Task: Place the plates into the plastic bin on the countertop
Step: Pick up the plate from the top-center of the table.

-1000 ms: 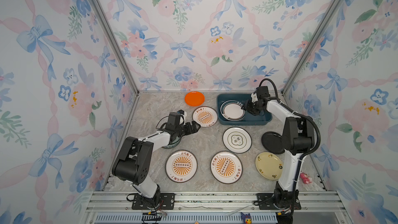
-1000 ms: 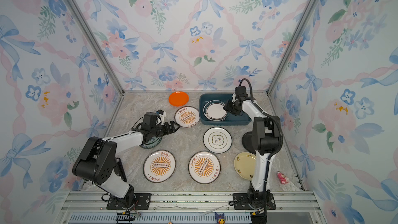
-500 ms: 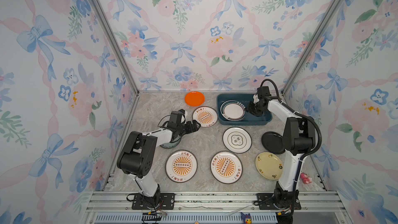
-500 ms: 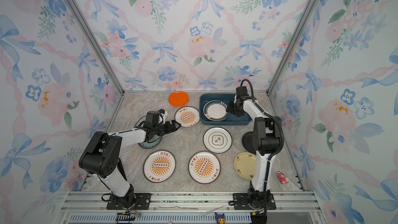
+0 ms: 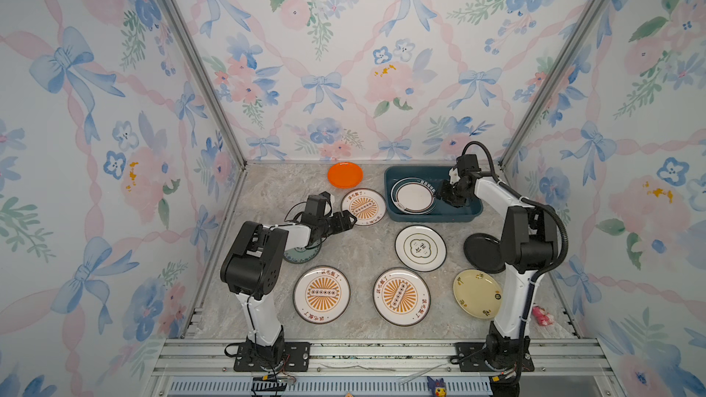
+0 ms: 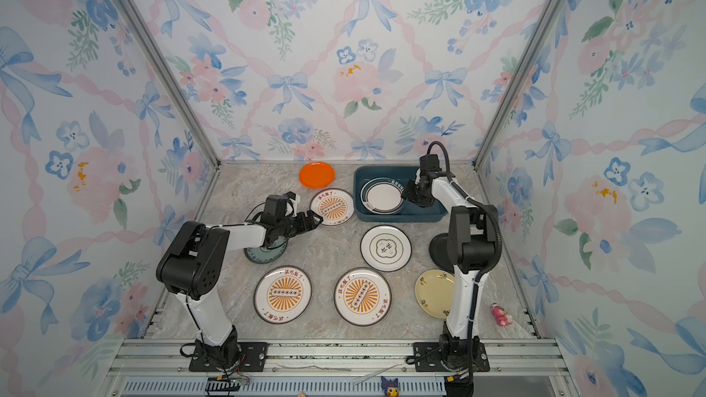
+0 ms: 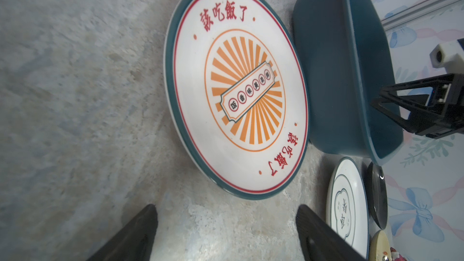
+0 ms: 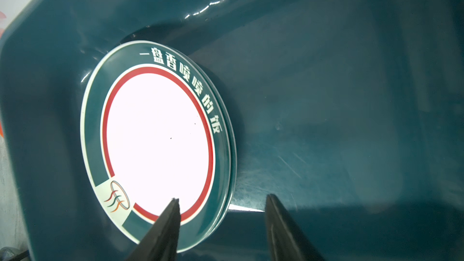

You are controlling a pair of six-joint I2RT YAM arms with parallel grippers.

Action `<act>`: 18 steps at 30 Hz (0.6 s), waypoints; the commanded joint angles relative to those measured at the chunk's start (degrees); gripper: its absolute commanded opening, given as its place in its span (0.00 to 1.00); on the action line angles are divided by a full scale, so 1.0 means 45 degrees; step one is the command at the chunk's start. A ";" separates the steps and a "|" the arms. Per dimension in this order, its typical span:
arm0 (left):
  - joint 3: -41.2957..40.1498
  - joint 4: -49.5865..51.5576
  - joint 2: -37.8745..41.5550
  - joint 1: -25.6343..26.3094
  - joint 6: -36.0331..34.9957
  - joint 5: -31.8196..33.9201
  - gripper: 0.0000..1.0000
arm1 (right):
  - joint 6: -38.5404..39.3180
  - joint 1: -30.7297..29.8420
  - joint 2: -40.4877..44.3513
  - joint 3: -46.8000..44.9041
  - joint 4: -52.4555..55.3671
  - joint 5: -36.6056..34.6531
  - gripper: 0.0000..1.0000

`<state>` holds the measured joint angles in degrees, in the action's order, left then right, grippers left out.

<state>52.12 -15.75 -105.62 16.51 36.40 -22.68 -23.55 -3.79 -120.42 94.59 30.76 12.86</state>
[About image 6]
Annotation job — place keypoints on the white flower-outline plate centre right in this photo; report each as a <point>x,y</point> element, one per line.
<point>386,248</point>

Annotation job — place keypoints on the small pink toy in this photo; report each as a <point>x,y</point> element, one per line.
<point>502,317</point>

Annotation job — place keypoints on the teal plastic bin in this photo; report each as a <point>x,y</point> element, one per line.
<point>410,212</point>

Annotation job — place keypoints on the small green patterned plate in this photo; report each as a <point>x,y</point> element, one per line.
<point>266,254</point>

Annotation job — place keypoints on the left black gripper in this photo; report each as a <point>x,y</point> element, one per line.
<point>304,227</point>

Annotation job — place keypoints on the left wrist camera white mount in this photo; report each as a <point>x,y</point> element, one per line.
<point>292,203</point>

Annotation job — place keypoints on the orange sunburst plate top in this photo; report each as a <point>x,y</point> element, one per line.
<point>334,206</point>

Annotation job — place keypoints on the orange plastic plate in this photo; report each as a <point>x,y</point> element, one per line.
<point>317,175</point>

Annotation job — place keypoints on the black round plate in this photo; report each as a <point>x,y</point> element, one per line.
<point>438,252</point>

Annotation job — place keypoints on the white plate green red rim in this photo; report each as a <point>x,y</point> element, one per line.
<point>382,196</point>

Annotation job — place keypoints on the orange sunburst plate bottom centre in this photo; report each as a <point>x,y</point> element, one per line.
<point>363,297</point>

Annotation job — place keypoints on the aluminium front rail frame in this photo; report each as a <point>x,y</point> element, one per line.
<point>160,367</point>

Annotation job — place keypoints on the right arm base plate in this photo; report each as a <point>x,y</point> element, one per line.
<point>427,357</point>

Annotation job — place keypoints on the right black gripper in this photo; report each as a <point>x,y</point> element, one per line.
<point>409,193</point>

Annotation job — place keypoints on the small blue toy figure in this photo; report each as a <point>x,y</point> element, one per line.
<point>390,387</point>

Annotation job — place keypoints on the orange sunburst plate bottom left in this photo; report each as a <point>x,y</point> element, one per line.
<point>283,295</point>

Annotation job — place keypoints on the pale yellow plate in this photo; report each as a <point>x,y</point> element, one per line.
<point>434,290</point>

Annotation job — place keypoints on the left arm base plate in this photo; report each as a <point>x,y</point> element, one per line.
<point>239,356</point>

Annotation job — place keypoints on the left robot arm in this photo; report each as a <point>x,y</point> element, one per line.
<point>192,265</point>

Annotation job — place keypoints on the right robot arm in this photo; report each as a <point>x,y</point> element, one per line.
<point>473,246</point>

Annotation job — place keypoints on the orange sunburst plate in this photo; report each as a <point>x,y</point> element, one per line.
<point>283,295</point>
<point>334,206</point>
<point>363,297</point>

